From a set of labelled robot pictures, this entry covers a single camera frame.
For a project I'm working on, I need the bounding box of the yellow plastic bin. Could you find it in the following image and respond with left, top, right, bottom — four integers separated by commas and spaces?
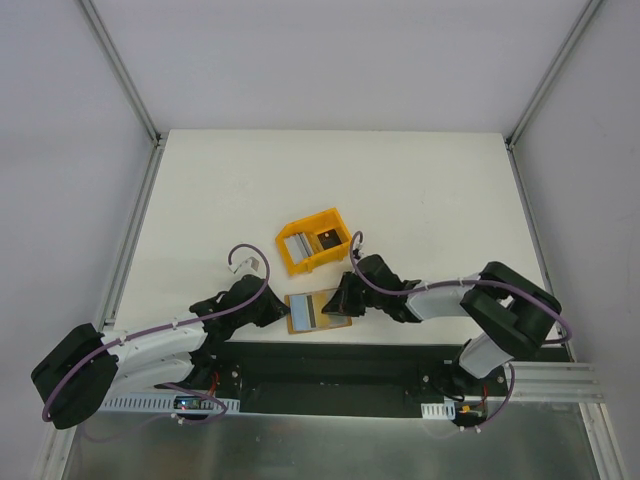
275, 208, 352, 276

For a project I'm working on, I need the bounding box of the left aluminium frame post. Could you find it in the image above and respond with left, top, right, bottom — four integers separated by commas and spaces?
75, 0, 163, 146

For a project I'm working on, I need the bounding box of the left white cable duct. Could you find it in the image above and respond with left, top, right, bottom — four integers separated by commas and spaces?
99, 393, 240, 415

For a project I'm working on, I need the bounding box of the black credit card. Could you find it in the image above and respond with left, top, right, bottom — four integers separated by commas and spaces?
316, 229, 344, 253

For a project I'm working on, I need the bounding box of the purple cable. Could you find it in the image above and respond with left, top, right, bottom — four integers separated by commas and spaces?
40, 243, 272, 444
349, 230, 574, 441

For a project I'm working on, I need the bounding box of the aluminium frame post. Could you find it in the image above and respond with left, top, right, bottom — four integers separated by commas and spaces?
75, 0, 163, 146
505, 0, 606, 151

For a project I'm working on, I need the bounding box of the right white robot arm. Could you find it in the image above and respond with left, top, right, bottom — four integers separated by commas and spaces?
322, 254, 562, 395

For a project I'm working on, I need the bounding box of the right aluminium rail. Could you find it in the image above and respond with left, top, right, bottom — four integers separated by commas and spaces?
512, 362, 604, 404

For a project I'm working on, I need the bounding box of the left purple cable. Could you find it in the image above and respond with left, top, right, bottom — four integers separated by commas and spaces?
40, 243, 272, 444

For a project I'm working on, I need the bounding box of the white cable duct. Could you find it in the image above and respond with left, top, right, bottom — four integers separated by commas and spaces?
99, 393, 240, 415
421, 402, 456, 421

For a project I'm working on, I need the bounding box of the beige magnetic stripe card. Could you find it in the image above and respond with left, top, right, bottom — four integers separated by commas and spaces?
289, 294, 328, 333

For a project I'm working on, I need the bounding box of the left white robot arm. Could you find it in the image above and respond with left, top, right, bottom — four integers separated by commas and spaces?
31, 274, 290, 430

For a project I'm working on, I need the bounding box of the right aluminium frame post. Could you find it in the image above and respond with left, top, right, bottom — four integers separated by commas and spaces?
505, 0, 606, 151

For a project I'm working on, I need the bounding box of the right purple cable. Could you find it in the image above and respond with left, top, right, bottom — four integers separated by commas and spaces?
349, 230, 574, 441

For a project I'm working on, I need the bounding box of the orange leather card holder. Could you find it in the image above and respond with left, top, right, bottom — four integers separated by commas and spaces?
285, 289, 353, 335

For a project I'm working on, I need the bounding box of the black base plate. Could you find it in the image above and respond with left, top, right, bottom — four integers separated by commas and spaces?
178, 342, 507, 418

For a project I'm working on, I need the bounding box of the right white cable duct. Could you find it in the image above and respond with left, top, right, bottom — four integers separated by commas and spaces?
421, 402, 456, 421

